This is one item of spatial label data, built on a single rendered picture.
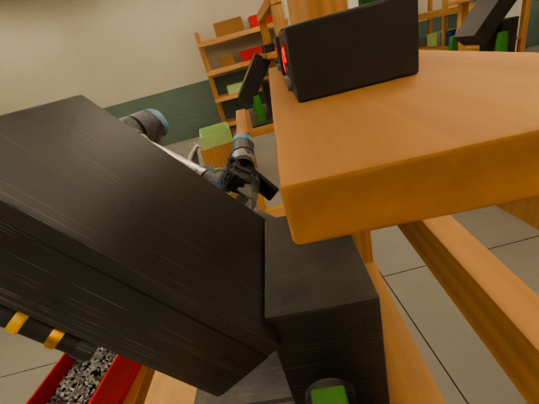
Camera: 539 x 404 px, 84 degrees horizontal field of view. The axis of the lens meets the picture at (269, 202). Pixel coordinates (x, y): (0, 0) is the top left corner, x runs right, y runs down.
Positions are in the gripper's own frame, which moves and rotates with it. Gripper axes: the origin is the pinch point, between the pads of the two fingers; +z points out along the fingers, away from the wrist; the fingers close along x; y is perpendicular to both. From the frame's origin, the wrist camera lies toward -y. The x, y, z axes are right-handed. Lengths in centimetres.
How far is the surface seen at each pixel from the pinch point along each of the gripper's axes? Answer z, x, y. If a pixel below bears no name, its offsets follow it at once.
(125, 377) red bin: 25, -57, 13
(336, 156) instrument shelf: 45, 44, 20
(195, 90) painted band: -671, -268, -14
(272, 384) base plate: 35.4, -18.8, -14.9
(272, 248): 19.5, 9.1, 0.5
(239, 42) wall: -704, -125, -61
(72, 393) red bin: 29, -63, 25
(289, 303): 34.5, 13.9, 1.6
